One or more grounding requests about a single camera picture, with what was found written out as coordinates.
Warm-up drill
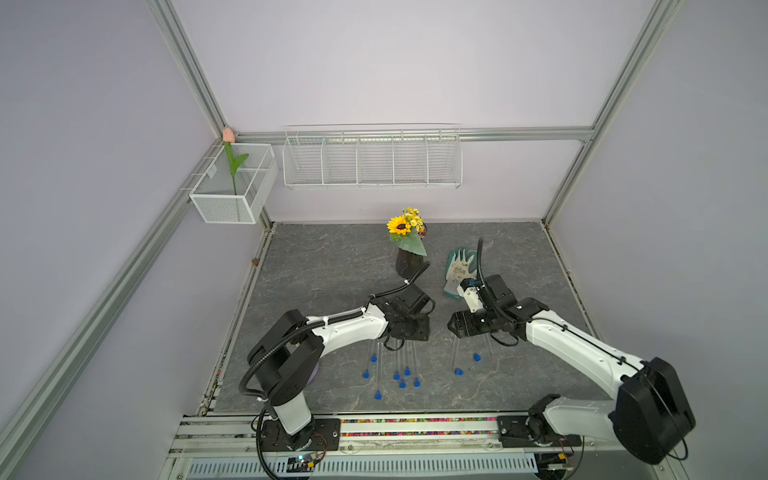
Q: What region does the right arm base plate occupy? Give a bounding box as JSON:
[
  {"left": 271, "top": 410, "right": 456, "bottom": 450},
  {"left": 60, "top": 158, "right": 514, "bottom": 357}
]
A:
[{"left": 497, "top": 414, "right": 583, "bottom": 448}]

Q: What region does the white mesh wall basket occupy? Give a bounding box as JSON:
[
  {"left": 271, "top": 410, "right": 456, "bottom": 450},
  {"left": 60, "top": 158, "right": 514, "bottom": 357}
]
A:
[{"left": 189, "top": 142, "right": 279, "bottom": 225}]

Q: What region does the white wire wall shelf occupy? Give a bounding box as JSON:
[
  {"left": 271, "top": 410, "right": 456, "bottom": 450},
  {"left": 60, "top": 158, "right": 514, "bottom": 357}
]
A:
[{"left": 283, "top": 124, "right": 464, "bottom": 189}]

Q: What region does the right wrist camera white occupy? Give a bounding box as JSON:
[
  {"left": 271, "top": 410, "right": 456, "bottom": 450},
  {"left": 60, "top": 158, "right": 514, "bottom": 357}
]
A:
[{"left": 457, "top": 285, "right": 485, "bottom": 313}]

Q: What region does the pink artificial tulip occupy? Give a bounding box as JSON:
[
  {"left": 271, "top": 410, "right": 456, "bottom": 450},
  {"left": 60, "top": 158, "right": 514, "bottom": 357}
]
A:
[{"left": 222, "top": 127, "right": 249, "bottom": 195}]

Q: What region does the white vented cable duct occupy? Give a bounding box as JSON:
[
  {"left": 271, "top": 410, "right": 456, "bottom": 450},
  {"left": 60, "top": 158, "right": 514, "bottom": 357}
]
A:
[{"left": 186, "top": 452, "right": 539, "bottom": 479}]

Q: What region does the green white work glove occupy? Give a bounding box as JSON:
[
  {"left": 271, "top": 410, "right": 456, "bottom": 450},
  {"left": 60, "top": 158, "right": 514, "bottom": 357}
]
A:
[{"left": 443, "top": 248, "right": 477, "bottom": 299}]

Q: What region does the green circuit board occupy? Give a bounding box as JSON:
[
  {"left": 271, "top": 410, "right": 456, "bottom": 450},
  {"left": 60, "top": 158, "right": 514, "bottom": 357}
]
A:
[{"left": 285, "top": 456, "right": 316, "bottom": 474}]

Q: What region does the dark glass flower vase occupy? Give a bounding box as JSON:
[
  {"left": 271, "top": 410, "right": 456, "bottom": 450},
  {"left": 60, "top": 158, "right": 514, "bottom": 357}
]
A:
[{"left": 395, "top": 249, "right": 424, "bottom": 279}]

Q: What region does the yellow sunflower bouquet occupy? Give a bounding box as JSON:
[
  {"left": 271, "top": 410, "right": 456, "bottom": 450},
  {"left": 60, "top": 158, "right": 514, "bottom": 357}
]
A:
[{"left": 386, "top": 207, "right": 427, "bottom": 257}]

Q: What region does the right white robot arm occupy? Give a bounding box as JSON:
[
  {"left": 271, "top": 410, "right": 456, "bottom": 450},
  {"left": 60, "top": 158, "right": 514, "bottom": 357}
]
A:
[{"left": 447, "top": 246, "right": 696, "bottom": 465}]

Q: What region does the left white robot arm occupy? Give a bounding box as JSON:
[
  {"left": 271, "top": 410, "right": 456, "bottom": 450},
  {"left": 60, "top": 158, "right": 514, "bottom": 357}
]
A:
[{"left": 238, "top": 262, "right": 435, "bottom": 436}]

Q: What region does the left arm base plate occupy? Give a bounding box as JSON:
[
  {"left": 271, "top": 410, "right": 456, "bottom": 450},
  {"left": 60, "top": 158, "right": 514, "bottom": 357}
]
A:
[{"left": 257, "top": 418, "right": 341, "bottom": 453}]

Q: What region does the clear test tube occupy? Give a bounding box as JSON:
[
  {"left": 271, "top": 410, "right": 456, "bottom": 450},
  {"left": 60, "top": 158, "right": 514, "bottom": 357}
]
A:
[{"left": 410, "top": 342, "right": 421, "bottom": 388}]

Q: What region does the purple scoop pink handle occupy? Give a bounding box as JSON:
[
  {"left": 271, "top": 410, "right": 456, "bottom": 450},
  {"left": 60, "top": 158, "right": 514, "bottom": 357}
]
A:
[{"left": 306, "top": 362, "right": 320, "bottom": 386}]

